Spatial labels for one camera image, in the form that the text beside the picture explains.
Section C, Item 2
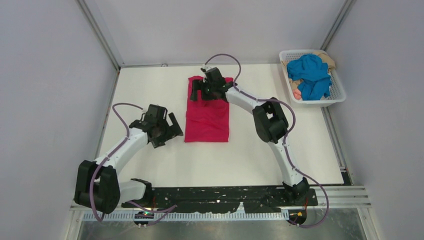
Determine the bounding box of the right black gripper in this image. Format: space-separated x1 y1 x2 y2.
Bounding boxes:
189 79 217 102

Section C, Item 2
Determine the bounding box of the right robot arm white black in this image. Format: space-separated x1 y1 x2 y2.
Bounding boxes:
189 66 310 205

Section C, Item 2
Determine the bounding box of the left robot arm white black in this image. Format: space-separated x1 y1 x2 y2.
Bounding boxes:
73 104 184 214

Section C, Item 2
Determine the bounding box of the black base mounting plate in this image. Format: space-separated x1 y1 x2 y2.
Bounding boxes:
135 185 318 214

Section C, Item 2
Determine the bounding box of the beige t shirt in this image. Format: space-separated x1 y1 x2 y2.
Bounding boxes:
279 49 336 92

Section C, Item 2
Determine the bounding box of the salmon pink t shirt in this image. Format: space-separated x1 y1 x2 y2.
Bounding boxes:
292 88 302 101

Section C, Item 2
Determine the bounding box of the blue t shirt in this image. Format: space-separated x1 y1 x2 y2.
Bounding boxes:
287 54 332 101

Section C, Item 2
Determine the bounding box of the white plastic basket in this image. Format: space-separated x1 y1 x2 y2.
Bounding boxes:
279 49 347 108

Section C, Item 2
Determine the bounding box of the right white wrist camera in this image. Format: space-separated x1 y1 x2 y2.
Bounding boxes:
200 65 211 73

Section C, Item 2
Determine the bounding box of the white slotted cable duct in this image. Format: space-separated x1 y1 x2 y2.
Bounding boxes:
103 210 289 222

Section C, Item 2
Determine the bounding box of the aluminium frame rail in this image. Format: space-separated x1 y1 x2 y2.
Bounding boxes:
69 187 374 212

